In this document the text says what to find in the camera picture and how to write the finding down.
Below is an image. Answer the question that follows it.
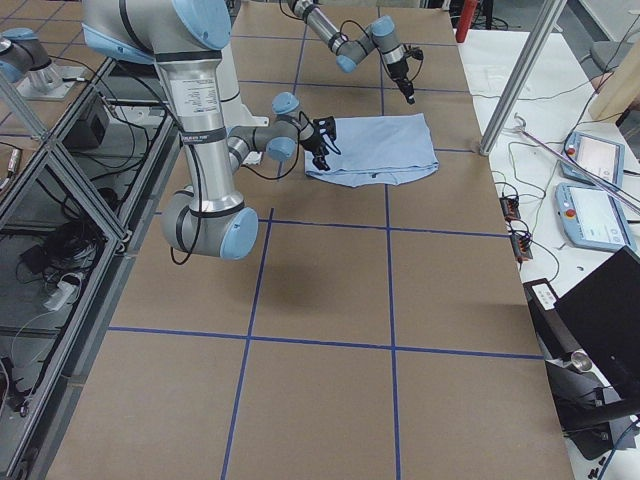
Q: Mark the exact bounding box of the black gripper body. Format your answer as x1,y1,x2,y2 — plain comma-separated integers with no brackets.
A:
388,57,410,85
299,127,333,160

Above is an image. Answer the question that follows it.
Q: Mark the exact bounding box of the red cylinder object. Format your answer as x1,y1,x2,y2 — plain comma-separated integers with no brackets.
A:
455,0,479,44

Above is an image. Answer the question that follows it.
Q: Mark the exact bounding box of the light blue t-shirt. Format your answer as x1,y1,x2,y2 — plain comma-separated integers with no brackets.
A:
305,114,439,187

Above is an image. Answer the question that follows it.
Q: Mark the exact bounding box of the small electronics board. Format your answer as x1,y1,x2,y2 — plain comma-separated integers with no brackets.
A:
509,230,533,264
499,196,521,221

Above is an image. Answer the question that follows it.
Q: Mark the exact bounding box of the reacher grabber stick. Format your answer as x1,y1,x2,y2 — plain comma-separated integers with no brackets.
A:
502,113,640,214

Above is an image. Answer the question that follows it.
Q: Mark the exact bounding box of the teach pendant tablet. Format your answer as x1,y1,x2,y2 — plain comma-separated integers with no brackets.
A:
555,183,636,252
564,132,625,186

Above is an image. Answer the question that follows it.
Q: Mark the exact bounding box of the aluminium frame rack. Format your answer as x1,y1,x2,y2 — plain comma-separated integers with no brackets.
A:
1,60,179,479

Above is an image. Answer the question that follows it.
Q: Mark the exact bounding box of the black monitor on stand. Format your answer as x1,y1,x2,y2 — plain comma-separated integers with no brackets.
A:
523,247,639,460

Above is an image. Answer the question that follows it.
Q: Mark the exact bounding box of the floor cable bundle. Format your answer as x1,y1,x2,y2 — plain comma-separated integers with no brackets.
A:
14,184,131,311

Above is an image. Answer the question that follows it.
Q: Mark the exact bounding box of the aluminium frame post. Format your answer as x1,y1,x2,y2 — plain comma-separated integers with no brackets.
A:
479,0,567,156

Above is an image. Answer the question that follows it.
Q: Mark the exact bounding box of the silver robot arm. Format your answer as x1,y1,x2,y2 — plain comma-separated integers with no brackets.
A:
83,1,329,260
286,1,424,105

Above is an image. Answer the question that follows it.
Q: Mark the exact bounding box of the far teach pendant tablet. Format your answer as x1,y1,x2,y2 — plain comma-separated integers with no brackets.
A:
564,132,625,186

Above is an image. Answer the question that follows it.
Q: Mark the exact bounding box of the near teach pendant tablet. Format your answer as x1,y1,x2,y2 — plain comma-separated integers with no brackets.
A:
555,183,636,252

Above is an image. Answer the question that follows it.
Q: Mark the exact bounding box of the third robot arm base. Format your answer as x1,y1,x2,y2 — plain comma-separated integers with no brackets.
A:
1,27,85,101

